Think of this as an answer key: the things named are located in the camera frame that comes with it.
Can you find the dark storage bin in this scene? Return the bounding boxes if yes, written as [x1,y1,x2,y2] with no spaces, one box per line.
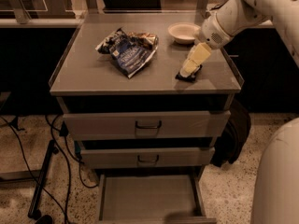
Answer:
[103,0,162,10]

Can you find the grey metal drawer cabinet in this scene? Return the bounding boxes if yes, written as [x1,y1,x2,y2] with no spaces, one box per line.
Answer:
[49,12,245,224]

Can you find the black floor cable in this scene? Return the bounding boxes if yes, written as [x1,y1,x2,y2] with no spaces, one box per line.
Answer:
[0,114,100,224]

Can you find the grey top drawer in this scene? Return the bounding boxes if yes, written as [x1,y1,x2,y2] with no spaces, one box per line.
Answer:
[64,111,230,141]

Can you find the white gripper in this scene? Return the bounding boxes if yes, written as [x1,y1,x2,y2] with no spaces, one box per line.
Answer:
[180,11,233,77]

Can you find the grey middle drawer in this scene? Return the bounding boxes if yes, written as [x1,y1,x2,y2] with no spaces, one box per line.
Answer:
[81,147,215,169]

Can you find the white ceramic bowl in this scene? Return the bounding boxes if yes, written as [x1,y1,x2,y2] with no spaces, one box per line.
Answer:
[168,22,200,45]

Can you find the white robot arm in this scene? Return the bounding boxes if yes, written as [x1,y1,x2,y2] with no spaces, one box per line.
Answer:
[178,0,299,224]

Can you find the blue crumpled chip bag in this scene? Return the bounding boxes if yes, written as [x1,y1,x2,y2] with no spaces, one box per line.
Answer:
[95,28,159,78]

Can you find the black stand leg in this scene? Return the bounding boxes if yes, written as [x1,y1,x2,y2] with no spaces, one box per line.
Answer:
[28,140,55,220]

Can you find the black backpack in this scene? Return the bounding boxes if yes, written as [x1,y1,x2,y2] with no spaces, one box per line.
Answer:
[210,99,251,167]

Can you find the blue rxbar blueberry bar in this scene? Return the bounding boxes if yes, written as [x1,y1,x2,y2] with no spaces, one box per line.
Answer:
[175,64,203,83]

